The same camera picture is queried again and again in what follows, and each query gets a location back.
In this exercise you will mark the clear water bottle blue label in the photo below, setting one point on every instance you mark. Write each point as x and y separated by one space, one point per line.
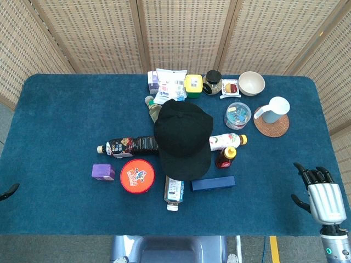
174 193

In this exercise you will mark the dark blue long box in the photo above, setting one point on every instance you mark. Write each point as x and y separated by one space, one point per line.
213 183

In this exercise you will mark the white floral drink bottle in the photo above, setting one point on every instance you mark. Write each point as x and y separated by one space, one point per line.
227 141

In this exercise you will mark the red round tin lid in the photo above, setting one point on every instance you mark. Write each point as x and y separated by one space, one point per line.
137 176

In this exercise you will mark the yellowish drink bottle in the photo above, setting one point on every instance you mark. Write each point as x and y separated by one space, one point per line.
153 108

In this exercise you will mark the woven round coaster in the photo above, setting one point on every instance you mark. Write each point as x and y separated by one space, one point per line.
271 127

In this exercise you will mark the blue table cloth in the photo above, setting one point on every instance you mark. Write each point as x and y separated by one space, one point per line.
68 123

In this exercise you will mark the robot base body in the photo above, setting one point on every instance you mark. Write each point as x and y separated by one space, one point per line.
175 249

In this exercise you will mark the beige bowl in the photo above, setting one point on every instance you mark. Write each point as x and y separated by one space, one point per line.
251 83

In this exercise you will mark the white snack packet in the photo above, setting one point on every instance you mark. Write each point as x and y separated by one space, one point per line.
231 88

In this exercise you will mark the clear tub of clips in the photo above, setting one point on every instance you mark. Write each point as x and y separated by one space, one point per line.
237 115

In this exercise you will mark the glass jar black lid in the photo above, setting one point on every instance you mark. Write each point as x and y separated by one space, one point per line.
212 83

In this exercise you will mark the white plastic bag pack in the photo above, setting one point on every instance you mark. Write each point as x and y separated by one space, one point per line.
170 87

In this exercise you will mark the black baseball cap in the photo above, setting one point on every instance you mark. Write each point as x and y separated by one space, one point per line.
183 139

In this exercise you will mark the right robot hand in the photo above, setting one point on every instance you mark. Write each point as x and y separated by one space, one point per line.
326 200

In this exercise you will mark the dark tea bottle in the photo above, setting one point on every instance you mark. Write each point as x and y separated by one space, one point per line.
127 146

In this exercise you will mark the yellow green container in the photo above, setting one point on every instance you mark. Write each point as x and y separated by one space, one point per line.
194 85

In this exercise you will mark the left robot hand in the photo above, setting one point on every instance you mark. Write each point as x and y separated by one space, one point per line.
9 191

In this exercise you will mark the woven folding screen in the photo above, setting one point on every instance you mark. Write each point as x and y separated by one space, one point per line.
181 33

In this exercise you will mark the purple small box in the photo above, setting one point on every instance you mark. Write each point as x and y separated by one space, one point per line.
103 172

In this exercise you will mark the purple white carton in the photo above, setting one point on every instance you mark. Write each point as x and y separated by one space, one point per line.
152 82

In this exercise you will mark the red sauce bottle yellow cap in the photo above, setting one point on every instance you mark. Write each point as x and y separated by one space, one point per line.
226 157

